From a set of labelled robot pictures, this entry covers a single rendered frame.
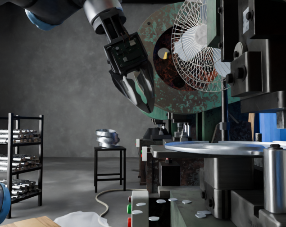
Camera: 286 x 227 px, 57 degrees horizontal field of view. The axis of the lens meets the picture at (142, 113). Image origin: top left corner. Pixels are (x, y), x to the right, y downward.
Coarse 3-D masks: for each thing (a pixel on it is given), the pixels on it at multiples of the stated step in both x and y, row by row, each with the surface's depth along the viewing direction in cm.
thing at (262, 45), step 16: (240, 0) 63; (240, 16) 63; (240, 32) 63; (240, 48) 60; (256, 48) 54; (272, 48) 49; (240, 64) 55; (256, 64) 52; (272, 64) 49; (240, 80) 54; (256, 80) 51; (272, 80) 49; (240, 96) 60; (256, 96) 56
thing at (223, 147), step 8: (168, 144) 62; (176, 144) 65; (184, 144) 66; (192, 144) 66; (200, 144) 66; (208, 144) 57; (216, 144) 57; (224, 144) 57; (232, 144) 57; (240, 144) 57; (248, 144) 57; (256, 144) 57; (264, 144) 65; (280, 144) 61; (192, 152) 46; (200, 152) 45; (208, 152) 44; (216, 152) 43; (224, 152) 43; (232, 152) 42; (240, 152) 42; (248, 152) 42
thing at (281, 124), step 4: (276, 112) 58; (280, 112) 56; (284, 112) 55; (280, 116) 56; (284, 116) 55; (280, 120) 56; (284, 120) 55; (280, 124) 56; (284, 124) 55; (280, 128) 56; (284, 128) 55
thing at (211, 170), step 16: (208, 160) 56; (224, 160) 51; (240, 160) 51; (208, 176) 56; (224, 176) 50; (240, 176) 50; (208, 192) 56; (224, 192) 50; (208, 208) 56; (224, 208) 50
